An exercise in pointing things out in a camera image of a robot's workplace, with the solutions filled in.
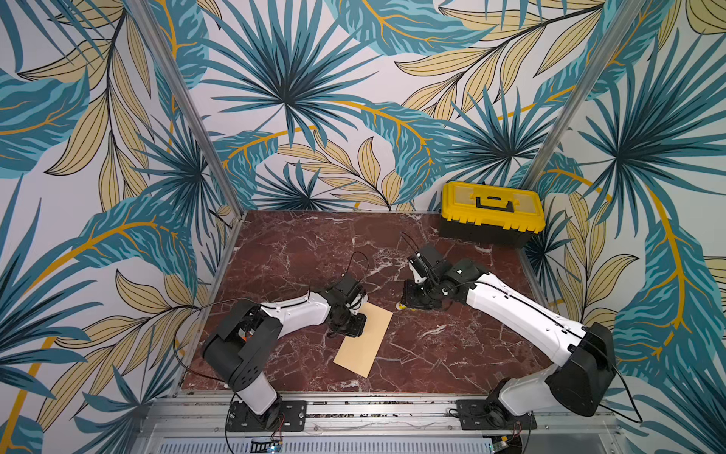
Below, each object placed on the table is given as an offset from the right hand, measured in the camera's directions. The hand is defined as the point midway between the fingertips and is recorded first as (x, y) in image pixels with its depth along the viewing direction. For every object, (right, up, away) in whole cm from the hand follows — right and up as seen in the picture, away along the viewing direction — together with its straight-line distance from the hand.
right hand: (398, 298), depth 79 cm
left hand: (-10, -10, +7) cm, 16 cm away
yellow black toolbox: (+34, +25, +19) cm, 47 cm away
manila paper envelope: (-12, -18, +6) cm, 22 cm away
